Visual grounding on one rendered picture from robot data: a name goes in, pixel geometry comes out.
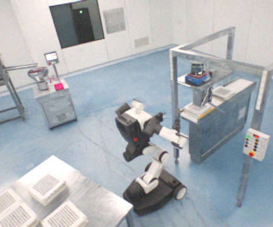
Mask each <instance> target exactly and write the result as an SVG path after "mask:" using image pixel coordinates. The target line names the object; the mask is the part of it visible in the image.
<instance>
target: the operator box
mask: <svg viewBox="0 0 273 227"><path fill-rule="evenodd" d="M246 134H247V135H249V136H250V138H249V140H250V141H247V142H248V144H247V146H248V147H247V148H246V147H245V144H246V143H245V144H244V148H243V153H245V154H246V155H248V156H249V152H250V151H253V152H254V150H253V149H254V145H255V142H256V141H255V139H256V138H255V137H253V135H254V134H256V135H259V138H257V139H259V142H257V143H258V145H257V147H258V148H256V152H254V153H255V156H254V157H253V158H254V159H256V160H258V161H262V160H263V159H264V156H265V152H266V150H267V144H268V140H269V137H270V136H269V135H267V134H263V133H261V132H259V131H257V130H254V129H251V128H250V129H248V130H247V131H246ZM260 148H261V149H260ZM257 151H258V152H257ZM256 155H257V156H256Z"/></svg>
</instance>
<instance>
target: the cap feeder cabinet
mask: <svg viewBox="0 0 273 227"><path fill-rule="evenodd" d="M61 82H62V84H63V86H64V89H60V90H58V91H56V90H55V88H54V85H55V84H58V83H61ZM48 85H49V87H48V88H46V90H39V89H38V86H37V87H34V88H33V92H34V97H35V99H36V102H37V103H38V106H39V108H40V111H41V114H42V116H43V118H44V121H45V124H46V126H47V128H50V130H52V127H54V126H56V125H61V124H63V123H65V122H68V121H72V120H74V119H75V121H77V117H78V116H77V113H76V110H75V106H74V103H73V100H72V97H71V93H70V90H69V87H68V85H67V83H66V82H65V81H64V79H60V82H57V81H55V82H52V83H48Z"/></svg>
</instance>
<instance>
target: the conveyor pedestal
mask: <svg viewBox="0 0 273 227"><path fill-rule="evenodd" d="M248 111H249V106H245V105H243V104H240V103H237V102H236V103H235V104H234V105H233V106H231V107H230V108H227V109H226V110H225V113H223V112H221V113H220V114H219V115H218V116H216V117H214V118H213V119H212V120H211V121H209V122H207V123H206V125H202V126H201V127H199V126H197V125H194V124H192V123H190V122H189V134H188V154H190V159H191V160H193V161H194V162H195V163H197V164H198V165H199V164H200V163H202V162H203V161H204V160H206V159H207V158H209V157H210V156H211V155H212V154H214V153H215V152H216V151H217V150H218V149H220V148H221V147H222V146H223V145H224V144H225V143H227V142H228V141H229V140H230V139H232V138H233V137H234V136H235V135H236V134H238V133H239V132H241V130H243V129H244V125H245V124H246V120H247V116H248Z"/></svg>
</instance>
